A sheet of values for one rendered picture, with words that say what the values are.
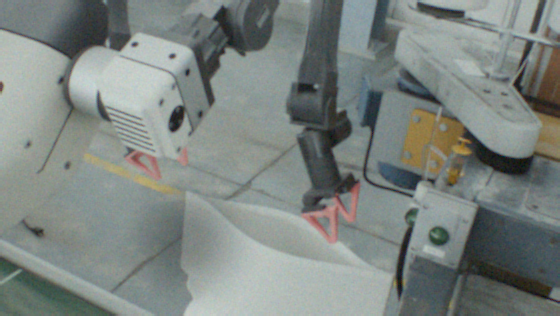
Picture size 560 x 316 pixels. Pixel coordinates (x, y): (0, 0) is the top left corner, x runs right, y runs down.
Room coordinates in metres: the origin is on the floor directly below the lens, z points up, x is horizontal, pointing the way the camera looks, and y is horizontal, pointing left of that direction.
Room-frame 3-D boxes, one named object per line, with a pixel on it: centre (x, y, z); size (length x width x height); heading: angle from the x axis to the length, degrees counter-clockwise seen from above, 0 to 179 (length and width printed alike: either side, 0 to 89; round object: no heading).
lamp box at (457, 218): (0.83, -0.25, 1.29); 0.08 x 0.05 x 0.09; 67
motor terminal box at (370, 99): (1.36, -0.20, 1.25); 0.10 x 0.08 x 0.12; 2
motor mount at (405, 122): (1.26, -0.33, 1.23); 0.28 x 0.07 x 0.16; 67
